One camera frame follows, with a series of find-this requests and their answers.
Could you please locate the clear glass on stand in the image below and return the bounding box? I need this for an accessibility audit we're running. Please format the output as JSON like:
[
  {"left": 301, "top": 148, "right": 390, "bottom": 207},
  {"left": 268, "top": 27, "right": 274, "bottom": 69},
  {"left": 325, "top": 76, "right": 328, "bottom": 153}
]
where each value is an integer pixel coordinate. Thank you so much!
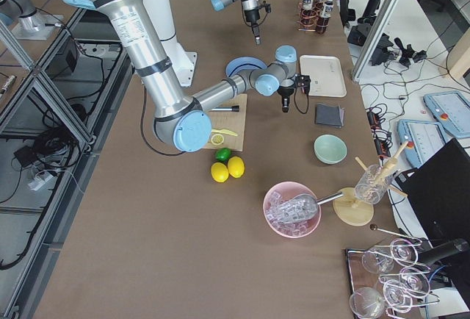
[{"left": 354, "top": 165, "right": 393, "bottom": 205}]

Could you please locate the grey folded cloth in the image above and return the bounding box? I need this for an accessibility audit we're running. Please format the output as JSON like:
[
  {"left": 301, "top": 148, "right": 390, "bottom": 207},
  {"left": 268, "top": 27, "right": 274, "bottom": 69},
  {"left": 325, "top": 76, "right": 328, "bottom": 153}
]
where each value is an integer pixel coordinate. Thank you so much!
[{"left": 315, "top": 104, "right": 344, "bottom": 128}]

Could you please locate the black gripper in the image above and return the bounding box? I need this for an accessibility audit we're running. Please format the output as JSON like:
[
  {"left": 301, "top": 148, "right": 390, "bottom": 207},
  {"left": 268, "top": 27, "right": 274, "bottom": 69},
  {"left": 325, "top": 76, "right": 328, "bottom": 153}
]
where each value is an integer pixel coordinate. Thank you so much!
[
  {"left": 243, "top": 1, "right": 271, "bottom": 45},
  {"left": 277, "top": 74, "right": 311, "bottom": 112}
]

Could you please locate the teach pendant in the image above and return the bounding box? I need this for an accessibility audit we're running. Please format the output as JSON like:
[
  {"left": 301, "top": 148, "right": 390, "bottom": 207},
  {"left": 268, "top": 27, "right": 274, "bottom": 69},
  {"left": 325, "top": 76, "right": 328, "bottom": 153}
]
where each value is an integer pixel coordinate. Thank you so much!
[
  {"left": 423, "top": 91, "right": 470, "bottom": 138},
  {"left": 397, "top": 119, "right": 450, "bottom": 168}
]

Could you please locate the green bowl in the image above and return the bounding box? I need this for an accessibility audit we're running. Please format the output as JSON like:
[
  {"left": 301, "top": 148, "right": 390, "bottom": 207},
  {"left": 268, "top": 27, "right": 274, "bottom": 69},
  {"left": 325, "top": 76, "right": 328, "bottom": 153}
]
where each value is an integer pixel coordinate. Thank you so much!
[{"left": 314, "top": 135, "right": 347, "bottom": 165}]

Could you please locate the clear ice cube pile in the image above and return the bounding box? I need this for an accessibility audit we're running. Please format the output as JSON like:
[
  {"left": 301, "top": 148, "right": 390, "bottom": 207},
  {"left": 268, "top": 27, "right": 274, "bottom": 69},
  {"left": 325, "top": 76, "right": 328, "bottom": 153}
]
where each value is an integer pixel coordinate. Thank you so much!
[{"left": 265, "top": 190, "right": 319, "bottom": 235}]

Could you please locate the pink bowl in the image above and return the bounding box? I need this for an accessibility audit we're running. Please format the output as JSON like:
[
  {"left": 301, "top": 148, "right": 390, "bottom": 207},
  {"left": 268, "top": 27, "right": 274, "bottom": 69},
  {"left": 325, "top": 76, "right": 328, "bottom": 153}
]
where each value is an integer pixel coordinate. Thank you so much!
[{"left": 262, "top": 182, "right": 322, "bottom": 239}]

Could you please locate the teach pendant near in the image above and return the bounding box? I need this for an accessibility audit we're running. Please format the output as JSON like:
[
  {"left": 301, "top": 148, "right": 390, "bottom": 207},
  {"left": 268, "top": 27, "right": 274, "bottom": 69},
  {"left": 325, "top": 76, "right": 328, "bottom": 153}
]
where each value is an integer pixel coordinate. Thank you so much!
[{"left": 397, "top": 119, "right": 450, "bottom": 168}]

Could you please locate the tea bottle two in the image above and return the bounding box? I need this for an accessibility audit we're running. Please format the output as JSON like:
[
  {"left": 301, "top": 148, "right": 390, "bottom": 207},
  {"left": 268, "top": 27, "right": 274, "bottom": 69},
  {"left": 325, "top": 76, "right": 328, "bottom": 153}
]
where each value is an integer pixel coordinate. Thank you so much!
[{"left": 300, "top": 0, "right": 314, "bottom": 26}]

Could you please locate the lemon slice upper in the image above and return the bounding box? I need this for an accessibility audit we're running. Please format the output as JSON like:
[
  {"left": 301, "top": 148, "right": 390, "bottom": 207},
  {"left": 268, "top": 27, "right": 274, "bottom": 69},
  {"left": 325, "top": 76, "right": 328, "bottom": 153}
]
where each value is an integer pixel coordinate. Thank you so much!
[{"left": 210, "top": 133, "right": 225, "bottom": 146}]

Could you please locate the metal ice scoop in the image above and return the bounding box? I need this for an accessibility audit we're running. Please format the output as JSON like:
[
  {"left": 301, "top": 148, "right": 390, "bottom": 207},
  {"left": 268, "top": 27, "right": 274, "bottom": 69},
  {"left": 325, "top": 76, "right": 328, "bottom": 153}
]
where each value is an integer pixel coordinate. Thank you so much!
[{"left": 291, "top": 192, "right": 344, "bottom": 222}]

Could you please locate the wine glass rack tray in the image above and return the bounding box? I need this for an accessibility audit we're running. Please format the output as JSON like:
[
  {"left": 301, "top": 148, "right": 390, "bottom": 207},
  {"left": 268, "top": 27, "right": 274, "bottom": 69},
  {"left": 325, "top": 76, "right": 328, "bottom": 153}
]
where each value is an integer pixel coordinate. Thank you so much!
[{"left": 345, "top": 236, "right": 440, "bottom": 318}]

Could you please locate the wooden cup stand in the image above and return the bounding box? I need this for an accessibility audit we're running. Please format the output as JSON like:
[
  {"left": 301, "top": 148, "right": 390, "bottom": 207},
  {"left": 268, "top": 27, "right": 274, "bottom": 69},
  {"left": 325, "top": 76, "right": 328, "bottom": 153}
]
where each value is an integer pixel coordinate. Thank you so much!
[{"left": 333, "top": 141, "right": 409, "bottom": 226}]

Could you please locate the yellow plastic knife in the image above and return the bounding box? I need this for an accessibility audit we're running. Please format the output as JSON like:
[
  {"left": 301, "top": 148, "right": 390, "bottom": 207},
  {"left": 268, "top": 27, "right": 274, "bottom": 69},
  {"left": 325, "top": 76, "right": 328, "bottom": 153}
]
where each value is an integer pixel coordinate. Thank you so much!
[{"left": 211, "top": 129, "right": 238, "bottom": 137}]

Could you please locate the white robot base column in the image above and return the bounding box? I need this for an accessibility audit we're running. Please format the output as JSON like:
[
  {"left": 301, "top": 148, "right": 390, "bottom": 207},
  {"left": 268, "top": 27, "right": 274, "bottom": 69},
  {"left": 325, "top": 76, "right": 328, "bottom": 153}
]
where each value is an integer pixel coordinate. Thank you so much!
[{"left": 143, "top": 0, "right": 198, "bottom": 87}]

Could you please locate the copper wire bottle rack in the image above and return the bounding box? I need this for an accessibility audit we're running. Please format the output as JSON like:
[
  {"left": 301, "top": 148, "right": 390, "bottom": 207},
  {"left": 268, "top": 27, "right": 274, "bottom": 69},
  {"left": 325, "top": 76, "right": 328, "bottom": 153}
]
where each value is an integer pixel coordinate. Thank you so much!
[{"left": 297, "top": 0, "right": 334, "bottom": 34}]

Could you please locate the cream rabbit tray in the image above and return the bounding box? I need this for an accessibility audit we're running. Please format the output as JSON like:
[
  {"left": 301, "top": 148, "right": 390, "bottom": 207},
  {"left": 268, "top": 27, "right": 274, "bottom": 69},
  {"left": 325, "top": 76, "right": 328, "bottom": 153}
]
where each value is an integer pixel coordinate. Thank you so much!
[{"left": 300, "top": 54, "right": 347, "bottom": 98}]

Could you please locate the wooden cutting board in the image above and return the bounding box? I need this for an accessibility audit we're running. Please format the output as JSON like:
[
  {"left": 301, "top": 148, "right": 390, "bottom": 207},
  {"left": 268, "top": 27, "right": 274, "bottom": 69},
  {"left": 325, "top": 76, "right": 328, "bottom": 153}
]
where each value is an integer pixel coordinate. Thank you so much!
[{"left": 204, "top": 94, "right": 247, "bottom": 151}]

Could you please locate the green lime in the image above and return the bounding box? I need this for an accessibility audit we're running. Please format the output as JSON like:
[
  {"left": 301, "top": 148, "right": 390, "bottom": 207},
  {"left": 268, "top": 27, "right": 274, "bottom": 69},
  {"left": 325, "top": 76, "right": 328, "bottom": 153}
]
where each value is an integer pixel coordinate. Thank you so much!
[{"left": 215, "top": 147, "right": 232, "bottom": 162}]

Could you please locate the steel muddler black tip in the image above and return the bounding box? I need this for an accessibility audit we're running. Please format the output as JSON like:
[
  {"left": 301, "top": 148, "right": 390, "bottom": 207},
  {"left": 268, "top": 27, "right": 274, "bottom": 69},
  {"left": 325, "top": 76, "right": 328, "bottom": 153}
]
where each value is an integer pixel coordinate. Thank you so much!
[{"left": 210, "top": 105, "right": 240, "bottom": 112}]

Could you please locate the blue plate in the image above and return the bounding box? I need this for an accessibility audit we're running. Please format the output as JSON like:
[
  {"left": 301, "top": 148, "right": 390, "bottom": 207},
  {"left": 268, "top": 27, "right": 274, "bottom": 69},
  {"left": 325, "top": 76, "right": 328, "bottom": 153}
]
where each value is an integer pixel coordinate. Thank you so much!
[{"left": 225, "top": 57, "right": 267, "bottom": 77}]

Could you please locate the yellow lemon far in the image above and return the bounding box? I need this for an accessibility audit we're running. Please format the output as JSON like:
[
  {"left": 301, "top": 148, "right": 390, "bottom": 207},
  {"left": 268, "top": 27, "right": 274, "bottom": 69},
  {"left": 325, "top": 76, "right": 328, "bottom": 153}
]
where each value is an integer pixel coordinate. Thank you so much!
[{"left": 211, "top": 162, "right": 229, "bottom": 183}]

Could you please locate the yellow lemon near bowl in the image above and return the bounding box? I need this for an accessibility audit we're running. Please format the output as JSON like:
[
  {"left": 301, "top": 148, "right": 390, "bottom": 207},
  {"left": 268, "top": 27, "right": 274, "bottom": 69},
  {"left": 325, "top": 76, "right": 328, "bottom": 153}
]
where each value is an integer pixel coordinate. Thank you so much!
[{"left": 227, "top": 157, "right": 245, "bottom": 179}]

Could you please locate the tea bottle one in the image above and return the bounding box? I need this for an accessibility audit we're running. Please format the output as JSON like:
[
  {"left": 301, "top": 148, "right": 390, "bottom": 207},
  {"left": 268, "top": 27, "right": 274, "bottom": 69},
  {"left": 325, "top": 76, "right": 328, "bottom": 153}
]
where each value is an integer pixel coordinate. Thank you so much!
[{"left": 316, "top": 0, "right": 334, "bottom": 34}]

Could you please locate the teach pendant far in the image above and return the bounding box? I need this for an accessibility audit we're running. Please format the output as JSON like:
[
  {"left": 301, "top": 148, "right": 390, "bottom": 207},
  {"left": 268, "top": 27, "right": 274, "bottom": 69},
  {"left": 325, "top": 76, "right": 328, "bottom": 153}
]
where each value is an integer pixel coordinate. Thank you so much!
[{"left": 423, "top": 91, "right": 470, "bottom": 138}]

